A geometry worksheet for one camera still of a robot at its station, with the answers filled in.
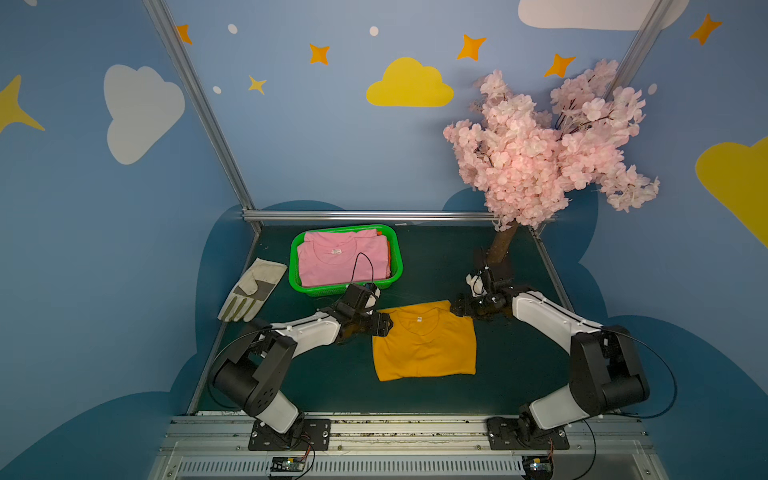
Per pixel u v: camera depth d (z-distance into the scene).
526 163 0.67
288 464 0.72
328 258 1.06
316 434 0.75
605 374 0.45
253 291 1.00
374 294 0.81
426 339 0.91
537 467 0.73
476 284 0.82
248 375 0.45
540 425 0.63
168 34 0.72
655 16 0.70
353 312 0.72
